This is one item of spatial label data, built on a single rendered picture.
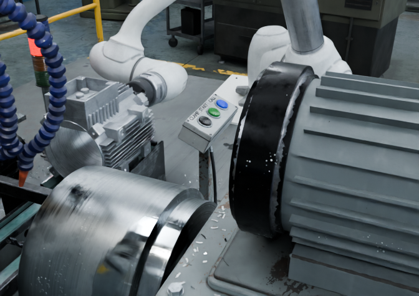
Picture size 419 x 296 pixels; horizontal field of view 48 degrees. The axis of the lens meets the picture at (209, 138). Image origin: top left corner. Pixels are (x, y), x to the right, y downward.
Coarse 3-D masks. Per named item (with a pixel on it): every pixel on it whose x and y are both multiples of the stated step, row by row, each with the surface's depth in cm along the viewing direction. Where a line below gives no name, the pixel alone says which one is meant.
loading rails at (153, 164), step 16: (160, 144) 122; (144, 160) 116; (160, 160) 124; (160, 176) 126; (16, 208) 98; (32, 208) 100; (0, 224) 94; (16, 224) 95; (0, 240) 91; (16, 240) 95; (0, 256) 91; (16, 256) 96; (0, 272) 83; (16, 272) 82; (0, 288) 79; (16, 288) 82
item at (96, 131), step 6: (138, 96) 110; (144, 96) 112; (138, 102) 111; (144, 102) 111; (42, 120) 100; (96, 126) 96; (90, 132) 96; (96, 132) 96; (102, 132) 97; (96, 138) 97; (150, 144) 118; (54, 174) 107
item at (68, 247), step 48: (96, 192) 62; (144, 192) 62; (192, 192) 67; (48, 240) 59; (96, 240) 58; (144, 240) 56; (192, 240) 62; (48, 288) 59; (96, 288) 56; (144, 288) 55
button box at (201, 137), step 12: (216, 96) 114; (204, 108) 108; (216, 108) 110; (228, 108) 112; (192, 120) 102; (216, 120) 106; (228, 120) 110; (180, 132) 103; (192, 132) 102; (204, 132) 101; (216, 132) 103; (192, 144) 103; (204, 144) 102
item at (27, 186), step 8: (0, 176) 91; (0, 184) 89; (8, 184) 88; (16, 184) 88; (24, 184) 88; (32, 184) 88; (0, 192) 90; (8, 192) 89; (16, 192) 88; (24, 192) 87; (32, 192) 86; (40, 192) 86; (48, 192) 86; (32, 200) 88; (40, 200) 87
